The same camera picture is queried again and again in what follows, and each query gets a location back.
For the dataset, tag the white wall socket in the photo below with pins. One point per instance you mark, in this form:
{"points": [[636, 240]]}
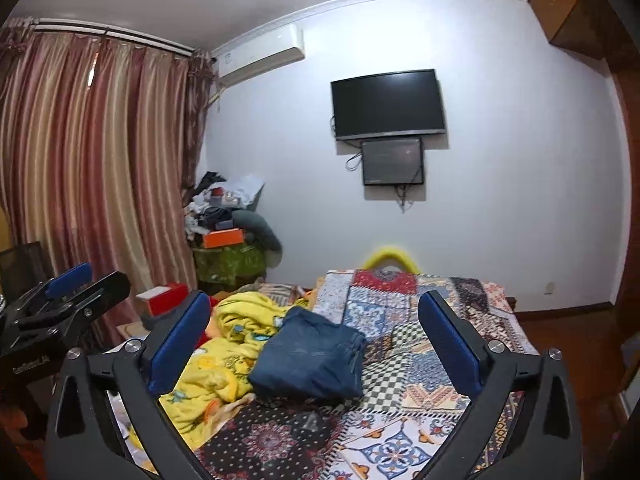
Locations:
{"points": [[550, 288]]}

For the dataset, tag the yellow cartoon print blanket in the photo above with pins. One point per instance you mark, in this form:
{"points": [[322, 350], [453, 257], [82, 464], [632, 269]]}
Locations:
{"points": [[220, 360]]}

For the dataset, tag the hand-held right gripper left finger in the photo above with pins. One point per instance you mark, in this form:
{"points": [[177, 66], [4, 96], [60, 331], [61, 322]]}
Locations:
{"points": [[182, 340]]}

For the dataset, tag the brown wooden baseboard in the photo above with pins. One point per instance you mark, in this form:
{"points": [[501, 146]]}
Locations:
{"points": [[565, 312]]}

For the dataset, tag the black mesh chair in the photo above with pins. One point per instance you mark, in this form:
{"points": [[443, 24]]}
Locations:
{"points": [[20, 270]]}

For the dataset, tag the blue denim jacket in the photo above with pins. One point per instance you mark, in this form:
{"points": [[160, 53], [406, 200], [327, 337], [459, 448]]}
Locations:
{"points": [[307, 355]]}

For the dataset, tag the red and white box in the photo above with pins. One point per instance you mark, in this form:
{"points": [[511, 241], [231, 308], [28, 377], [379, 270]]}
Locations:
{"points": [[160, 300]]}

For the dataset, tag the striped pink cloth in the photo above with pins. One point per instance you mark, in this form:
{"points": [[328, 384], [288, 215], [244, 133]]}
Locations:
{"points": [[280, 292]]}

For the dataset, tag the grey pillow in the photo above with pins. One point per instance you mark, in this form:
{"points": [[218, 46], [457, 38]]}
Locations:
{"points": [[260, 232]]}

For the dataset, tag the pile of clothes and clutter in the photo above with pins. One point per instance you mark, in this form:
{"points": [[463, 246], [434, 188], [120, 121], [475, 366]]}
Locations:
{"points": [[220, 200]]}

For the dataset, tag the brown wooden door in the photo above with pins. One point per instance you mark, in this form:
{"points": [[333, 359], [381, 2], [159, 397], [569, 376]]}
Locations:
{"points": [[627, 210]]}

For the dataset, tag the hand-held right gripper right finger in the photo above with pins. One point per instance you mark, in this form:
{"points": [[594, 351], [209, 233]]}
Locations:
{"points": [[450, 345]]}

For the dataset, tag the small black wall monitor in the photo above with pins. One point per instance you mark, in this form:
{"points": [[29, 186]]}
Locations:
{"points": [[392, 162]]}

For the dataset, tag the yellow curved tube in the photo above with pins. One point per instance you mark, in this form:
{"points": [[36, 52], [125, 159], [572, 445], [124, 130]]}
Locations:
{"points": [[385, 254]]}

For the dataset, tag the striped pink curtain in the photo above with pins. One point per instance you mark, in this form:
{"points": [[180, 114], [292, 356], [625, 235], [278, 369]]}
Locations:
{"points": [[90, 175]]}

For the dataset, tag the orange box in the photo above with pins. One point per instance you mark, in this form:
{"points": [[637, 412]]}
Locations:
{"points": [[223, 238]]}

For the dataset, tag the light wooden nightstand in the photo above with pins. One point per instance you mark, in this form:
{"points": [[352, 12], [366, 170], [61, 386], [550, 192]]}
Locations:
{"points": [[131, 332]]}

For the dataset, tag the black wall television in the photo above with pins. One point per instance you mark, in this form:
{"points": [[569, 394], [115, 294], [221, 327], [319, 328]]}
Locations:
{"points": [[387, 105]]}

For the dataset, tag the white curtain rail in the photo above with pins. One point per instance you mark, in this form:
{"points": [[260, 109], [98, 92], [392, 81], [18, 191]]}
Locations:
{"points": [[115, 35]]}

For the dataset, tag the patchwork patterned bed cover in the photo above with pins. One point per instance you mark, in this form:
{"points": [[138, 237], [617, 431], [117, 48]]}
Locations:
{"points": [[425, 370]]}

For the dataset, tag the white wall air conditioner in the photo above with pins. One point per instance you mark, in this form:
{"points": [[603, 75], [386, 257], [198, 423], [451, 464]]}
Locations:
{"points": [[260, 55]]}

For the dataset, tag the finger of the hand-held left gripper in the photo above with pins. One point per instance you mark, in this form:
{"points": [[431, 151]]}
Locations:
{"points": [[67, 280], [102, 292]]}

